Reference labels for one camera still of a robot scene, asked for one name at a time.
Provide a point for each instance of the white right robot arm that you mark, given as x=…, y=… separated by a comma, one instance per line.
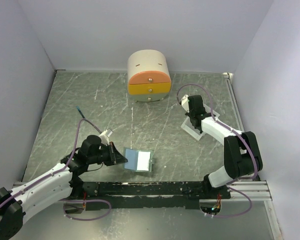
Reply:
x=241, y=153

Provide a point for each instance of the white card tray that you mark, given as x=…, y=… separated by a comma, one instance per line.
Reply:
x=187, y=126

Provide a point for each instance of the round pastel drawer cabinet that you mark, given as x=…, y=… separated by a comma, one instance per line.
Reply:
x=148, y=77

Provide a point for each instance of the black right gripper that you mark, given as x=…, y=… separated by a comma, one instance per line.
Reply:
x=188, y=114

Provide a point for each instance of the mint green card holder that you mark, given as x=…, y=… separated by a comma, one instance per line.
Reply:
x=138, y=160

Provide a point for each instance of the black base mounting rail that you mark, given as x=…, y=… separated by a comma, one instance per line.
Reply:
x=160, y=194

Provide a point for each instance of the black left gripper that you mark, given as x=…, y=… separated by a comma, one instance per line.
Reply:
x=115, y=156

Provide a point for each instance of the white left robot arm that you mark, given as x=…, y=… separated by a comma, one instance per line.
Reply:
x=21, y=203

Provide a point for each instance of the blue pen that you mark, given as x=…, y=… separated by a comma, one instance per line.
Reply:
x=80, y=112

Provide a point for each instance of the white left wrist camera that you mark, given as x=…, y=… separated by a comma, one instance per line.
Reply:
x=105, y=135

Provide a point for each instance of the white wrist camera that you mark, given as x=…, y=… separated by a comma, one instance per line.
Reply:
x=185, y=103
x=105, y=135

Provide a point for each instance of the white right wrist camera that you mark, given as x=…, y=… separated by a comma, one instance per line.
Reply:
x=185, y=103

